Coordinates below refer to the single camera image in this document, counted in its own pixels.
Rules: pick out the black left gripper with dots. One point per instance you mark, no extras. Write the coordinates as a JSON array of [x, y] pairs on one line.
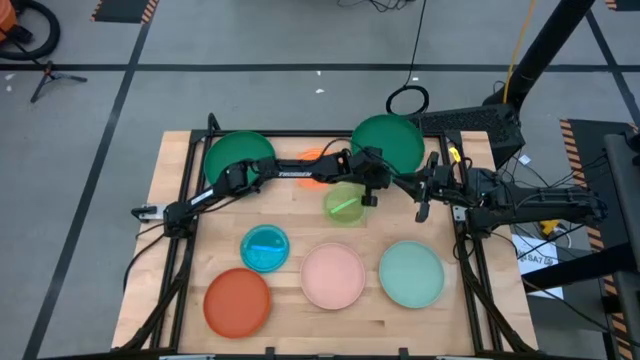
[[367, 167]]

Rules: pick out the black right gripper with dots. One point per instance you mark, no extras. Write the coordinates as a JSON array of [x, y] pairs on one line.
[[436, 184]]

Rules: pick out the dark green plastic plate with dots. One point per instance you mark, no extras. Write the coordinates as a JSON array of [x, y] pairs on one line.
[[395, 135], [235, 147]]

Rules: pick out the small transparent green plate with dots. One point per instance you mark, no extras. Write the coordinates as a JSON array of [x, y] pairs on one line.
[[345, 212]]

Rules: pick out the small transparent orange plate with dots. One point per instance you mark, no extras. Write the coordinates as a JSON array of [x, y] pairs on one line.
[[312, 183]]

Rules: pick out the mint green plastic plate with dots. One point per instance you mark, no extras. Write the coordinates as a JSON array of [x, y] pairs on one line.
[[411, 274]]

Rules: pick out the pink plastic plate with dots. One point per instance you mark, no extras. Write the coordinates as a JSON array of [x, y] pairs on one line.
[[333, 276]]

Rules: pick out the small transparent blue plate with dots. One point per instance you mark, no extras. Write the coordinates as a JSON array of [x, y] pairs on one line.
[[265, 248]]

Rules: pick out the orange plastic plate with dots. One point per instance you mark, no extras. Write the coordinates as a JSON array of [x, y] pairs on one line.
[[237, 303]]

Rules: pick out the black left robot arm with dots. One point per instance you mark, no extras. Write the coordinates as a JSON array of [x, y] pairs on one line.
[[290, 173]]

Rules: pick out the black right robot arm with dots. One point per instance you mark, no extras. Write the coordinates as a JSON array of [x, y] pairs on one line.
[[540, 200]]

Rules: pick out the black perforated computer case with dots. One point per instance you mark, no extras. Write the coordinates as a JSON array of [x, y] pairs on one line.
[[475, 125]]

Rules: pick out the small white paper tag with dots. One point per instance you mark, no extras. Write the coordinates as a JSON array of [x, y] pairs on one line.
[[524, 160]]

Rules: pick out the yellow plug connector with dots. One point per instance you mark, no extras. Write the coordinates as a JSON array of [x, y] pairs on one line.
[[549, 227]]

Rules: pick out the white printed paper sheet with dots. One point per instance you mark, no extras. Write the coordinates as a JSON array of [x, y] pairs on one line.
[[537, 270]]

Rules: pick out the black hazard-striped floor mat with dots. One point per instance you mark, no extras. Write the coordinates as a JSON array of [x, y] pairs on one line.
[[625, 4], [122, 10], [580, 145]]

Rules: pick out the thick black pole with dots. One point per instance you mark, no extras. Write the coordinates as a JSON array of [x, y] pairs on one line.
[[545, 47]]

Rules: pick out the dark grey equipment stand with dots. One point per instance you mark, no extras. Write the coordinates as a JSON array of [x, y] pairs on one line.
[[625, 200]]

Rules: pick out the black tripod stand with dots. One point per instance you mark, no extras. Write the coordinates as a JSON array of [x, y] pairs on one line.
[[50, 76]]

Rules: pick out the orange vacuum cleaner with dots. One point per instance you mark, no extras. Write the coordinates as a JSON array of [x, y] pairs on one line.
[[6, 17]]

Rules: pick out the silver mounting bracket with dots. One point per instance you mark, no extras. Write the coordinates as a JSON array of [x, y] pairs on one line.
[[459, 214], [150, 212]]

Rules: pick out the black aluminium table frame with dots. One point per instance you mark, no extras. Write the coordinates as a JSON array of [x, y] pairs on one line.
[[310, 134]]

